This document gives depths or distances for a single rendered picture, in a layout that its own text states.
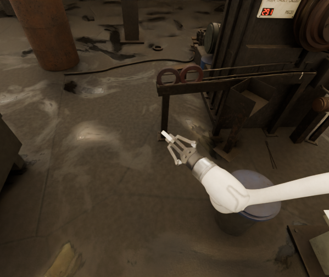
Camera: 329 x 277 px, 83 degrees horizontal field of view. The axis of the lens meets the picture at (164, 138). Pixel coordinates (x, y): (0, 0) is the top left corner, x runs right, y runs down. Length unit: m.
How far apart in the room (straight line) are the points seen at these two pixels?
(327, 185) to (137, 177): 1.29
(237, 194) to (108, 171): 1.28
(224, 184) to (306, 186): 0.27
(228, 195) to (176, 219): 0.90
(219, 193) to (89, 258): 1.06
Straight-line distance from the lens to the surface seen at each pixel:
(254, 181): 1.30
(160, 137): 1.94
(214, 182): 0.68
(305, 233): 1.81
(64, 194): 1.75
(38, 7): 3.07
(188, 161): 0.74
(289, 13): 1.80
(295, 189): 0.80
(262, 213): 1.21
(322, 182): 0.78
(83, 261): 1.52
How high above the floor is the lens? 1.43
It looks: 47 degrees down
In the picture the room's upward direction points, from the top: 3 degrees clockwise
